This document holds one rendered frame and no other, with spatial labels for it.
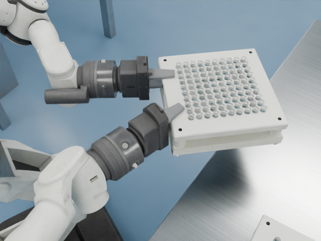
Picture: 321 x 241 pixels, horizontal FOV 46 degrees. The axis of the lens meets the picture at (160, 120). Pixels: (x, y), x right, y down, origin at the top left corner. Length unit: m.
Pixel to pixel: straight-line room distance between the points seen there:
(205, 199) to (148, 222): 0.95
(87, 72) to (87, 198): 0.29
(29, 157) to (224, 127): 0.64
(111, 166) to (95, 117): 1.50
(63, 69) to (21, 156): 0.40
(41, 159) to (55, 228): 0.60
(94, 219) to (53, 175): 1.00
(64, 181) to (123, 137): 0.15
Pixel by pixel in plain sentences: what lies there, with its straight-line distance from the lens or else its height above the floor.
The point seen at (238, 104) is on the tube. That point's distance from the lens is 0.84.
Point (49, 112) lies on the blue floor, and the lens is 2.30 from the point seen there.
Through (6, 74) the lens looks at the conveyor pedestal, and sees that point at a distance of 2.42.
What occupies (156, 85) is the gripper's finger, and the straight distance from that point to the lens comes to 0.89.
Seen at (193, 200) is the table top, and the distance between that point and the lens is 0.90.
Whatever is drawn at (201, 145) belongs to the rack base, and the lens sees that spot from 0.81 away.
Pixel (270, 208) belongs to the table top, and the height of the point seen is 0.88.
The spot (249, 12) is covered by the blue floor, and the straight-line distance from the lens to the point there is 3.01.
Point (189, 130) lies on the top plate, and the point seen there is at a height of 1.07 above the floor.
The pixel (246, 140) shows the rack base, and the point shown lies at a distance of 0.84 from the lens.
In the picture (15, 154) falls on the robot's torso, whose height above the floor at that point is 0.78.
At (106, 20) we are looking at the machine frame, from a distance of 2.63.
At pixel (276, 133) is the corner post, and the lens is 0.85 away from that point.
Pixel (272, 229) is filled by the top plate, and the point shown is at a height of 0.95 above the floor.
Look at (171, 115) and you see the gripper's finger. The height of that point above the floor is 1.07.
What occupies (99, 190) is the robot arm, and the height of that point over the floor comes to 1.05.
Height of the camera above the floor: 1.68
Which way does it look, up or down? 51 degrees down
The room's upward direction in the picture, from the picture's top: straight up
